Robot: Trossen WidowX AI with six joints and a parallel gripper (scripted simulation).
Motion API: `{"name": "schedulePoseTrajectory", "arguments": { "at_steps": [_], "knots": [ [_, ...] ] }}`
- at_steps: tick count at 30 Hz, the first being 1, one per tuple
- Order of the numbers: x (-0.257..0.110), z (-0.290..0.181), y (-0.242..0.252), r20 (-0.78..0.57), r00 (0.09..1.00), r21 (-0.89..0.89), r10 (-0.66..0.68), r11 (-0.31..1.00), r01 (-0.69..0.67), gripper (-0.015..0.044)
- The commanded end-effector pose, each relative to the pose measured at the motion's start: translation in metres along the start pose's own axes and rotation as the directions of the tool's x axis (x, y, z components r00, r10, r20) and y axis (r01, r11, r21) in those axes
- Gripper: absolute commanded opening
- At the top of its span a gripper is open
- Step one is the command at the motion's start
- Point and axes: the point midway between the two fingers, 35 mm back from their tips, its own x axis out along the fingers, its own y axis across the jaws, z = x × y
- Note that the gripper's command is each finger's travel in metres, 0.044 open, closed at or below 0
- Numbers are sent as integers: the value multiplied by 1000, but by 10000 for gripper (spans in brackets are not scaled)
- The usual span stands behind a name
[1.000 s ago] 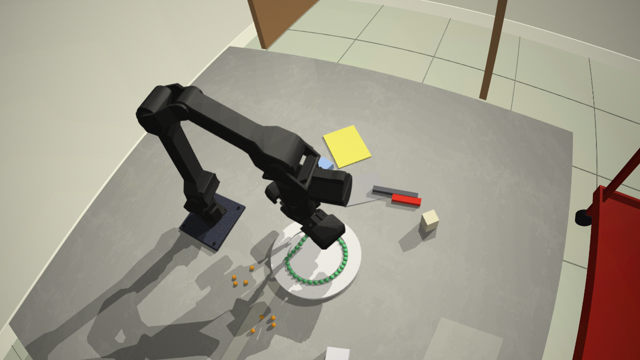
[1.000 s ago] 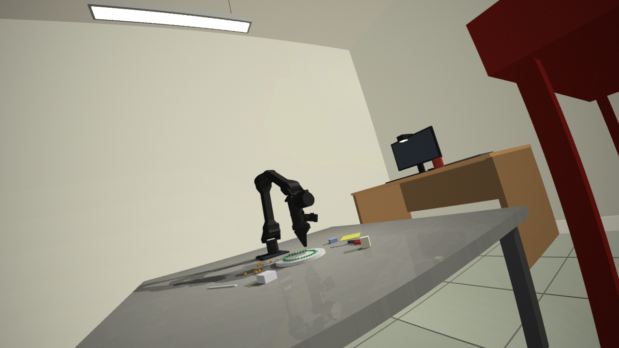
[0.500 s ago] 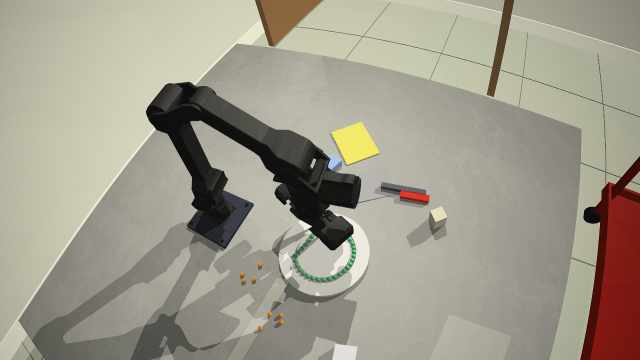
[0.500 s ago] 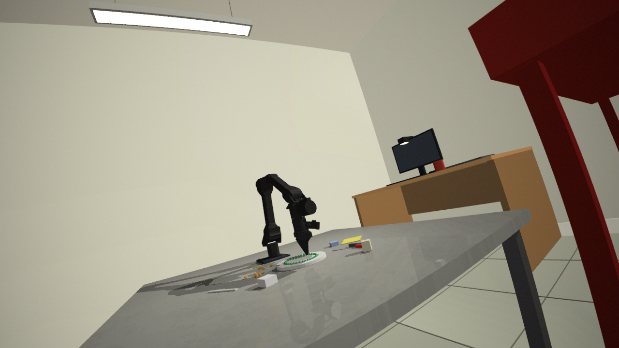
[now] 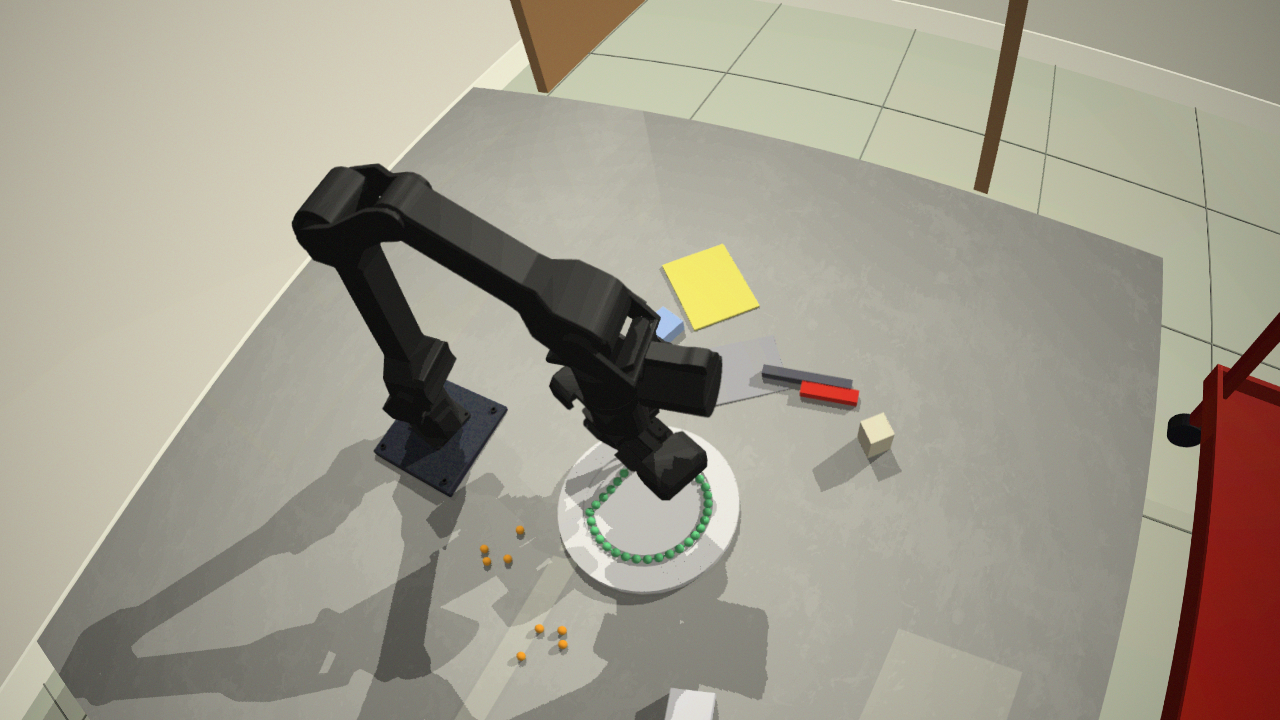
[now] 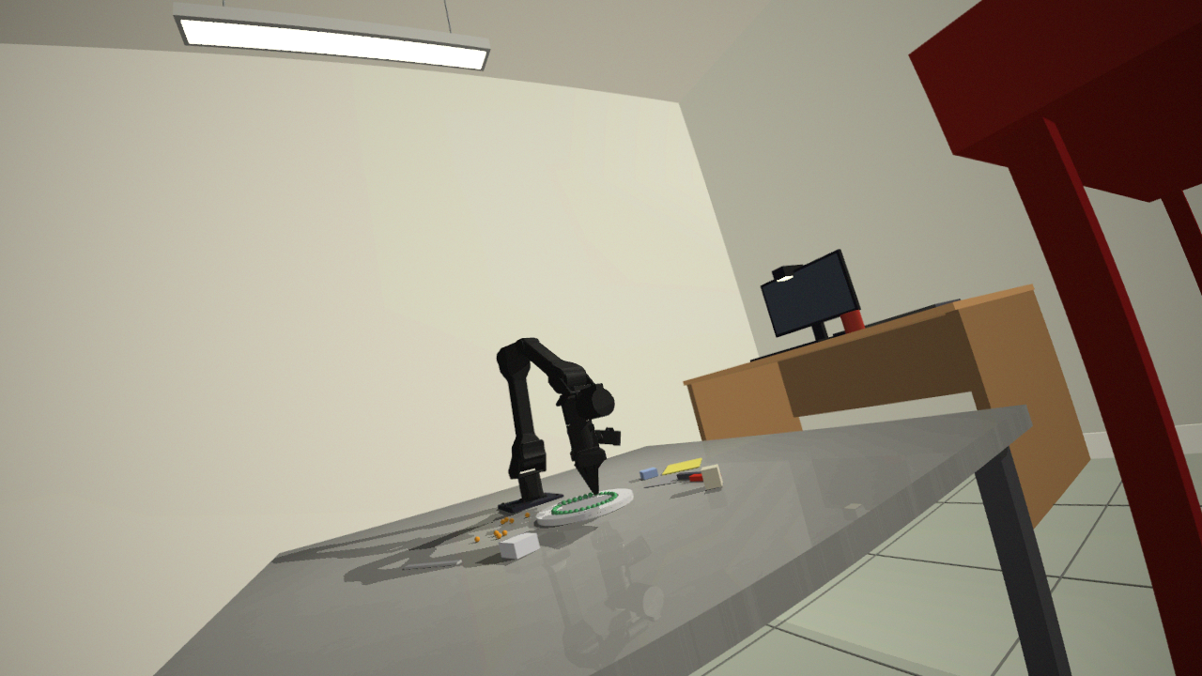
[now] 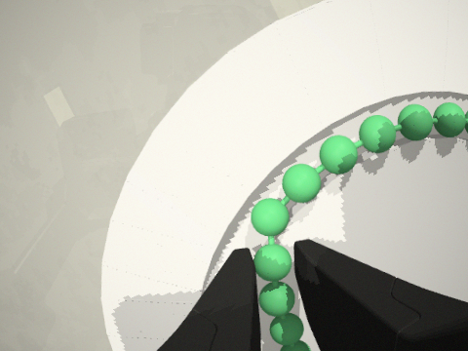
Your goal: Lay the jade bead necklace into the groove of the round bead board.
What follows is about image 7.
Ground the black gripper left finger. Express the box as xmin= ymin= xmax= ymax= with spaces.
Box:
xmin=157 ymin=247 xmax=261 ymax=351

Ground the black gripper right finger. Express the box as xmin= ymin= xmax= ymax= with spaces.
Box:
xmin=293 ymin=239 xmax=468 ymax=351

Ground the white round board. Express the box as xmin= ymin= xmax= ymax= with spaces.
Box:
xmin=101 ymin=0 xmax=468 ymax=351

